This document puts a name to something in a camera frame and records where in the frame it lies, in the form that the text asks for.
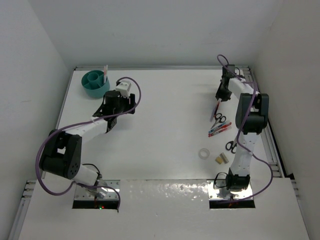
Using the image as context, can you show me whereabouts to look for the small black handled scissors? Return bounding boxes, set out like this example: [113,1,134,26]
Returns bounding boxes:
[211,113,227,130]

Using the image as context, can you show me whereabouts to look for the red gel pen thin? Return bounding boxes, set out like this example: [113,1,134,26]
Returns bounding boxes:
[208,126,232,137]

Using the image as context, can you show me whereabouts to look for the red highlighter pen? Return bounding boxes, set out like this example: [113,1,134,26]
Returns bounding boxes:
[103,65,108,85]

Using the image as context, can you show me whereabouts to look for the red gel pen labelled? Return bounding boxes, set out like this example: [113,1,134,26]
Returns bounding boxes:
[208,126,232,138]

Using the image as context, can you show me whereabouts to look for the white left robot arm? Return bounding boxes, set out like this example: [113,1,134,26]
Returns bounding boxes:
[38,90,137,187]

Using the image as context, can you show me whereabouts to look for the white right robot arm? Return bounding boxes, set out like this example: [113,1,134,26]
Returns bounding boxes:
[215,64,269,191]

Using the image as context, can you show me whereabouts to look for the small blue cap bottle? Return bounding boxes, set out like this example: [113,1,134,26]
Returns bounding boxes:
[232,78,241,83]

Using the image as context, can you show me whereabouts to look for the teal round organizer container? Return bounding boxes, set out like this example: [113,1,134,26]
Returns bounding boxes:
[81,70,110,99]

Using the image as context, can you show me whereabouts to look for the clear tape roll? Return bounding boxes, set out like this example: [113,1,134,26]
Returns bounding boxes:
[198,148,210,160]

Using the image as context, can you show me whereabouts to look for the white eraser block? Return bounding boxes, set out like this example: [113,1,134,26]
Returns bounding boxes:
[219,152,229,164]

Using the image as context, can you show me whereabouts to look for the yellow eraser block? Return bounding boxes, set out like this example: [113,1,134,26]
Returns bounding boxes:
[215,156,224,165]

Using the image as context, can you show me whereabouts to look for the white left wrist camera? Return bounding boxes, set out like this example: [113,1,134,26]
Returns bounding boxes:
[115,80,132,99]

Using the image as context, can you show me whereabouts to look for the large black handled scissors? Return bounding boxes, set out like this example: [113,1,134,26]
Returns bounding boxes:
[225,140,238,154]

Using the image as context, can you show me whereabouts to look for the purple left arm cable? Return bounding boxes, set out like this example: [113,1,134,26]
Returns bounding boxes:
[35,76,142,210]

